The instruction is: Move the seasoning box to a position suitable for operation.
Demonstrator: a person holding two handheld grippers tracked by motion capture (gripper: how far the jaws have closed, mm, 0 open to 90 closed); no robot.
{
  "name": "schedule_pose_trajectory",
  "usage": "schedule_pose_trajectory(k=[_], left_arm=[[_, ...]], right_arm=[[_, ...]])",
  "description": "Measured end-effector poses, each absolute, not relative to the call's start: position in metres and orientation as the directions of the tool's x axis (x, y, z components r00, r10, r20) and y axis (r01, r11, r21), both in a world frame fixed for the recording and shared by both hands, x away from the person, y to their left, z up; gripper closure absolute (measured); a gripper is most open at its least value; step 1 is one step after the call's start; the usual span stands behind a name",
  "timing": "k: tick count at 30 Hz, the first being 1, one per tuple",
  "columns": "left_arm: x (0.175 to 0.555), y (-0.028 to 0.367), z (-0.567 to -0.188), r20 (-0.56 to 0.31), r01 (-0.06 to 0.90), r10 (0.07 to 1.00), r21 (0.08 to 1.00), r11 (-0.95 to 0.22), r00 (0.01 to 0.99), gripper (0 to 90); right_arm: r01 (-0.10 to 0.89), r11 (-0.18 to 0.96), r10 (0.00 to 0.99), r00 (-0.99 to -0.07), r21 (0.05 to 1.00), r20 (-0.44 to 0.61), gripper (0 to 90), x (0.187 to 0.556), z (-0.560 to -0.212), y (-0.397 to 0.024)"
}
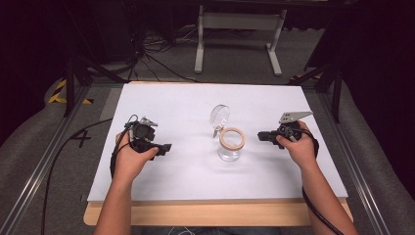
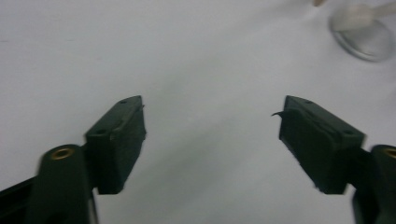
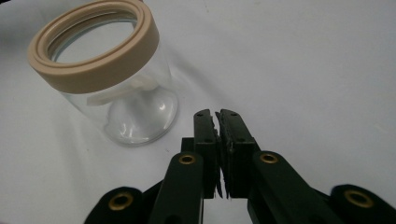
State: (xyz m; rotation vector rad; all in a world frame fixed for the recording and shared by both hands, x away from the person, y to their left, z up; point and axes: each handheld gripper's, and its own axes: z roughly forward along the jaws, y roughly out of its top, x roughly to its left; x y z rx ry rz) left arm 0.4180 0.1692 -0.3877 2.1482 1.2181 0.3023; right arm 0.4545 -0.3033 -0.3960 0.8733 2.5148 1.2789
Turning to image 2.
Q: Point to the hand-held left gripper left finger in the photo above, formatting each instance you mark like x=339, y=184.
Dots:
x=115, y=149

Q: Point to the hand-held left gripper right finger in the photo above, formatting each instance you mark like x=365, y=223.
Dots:
x=314, y=149

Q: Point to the clear glass container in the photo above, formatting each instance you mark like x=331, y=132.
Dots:
x=365, y=39

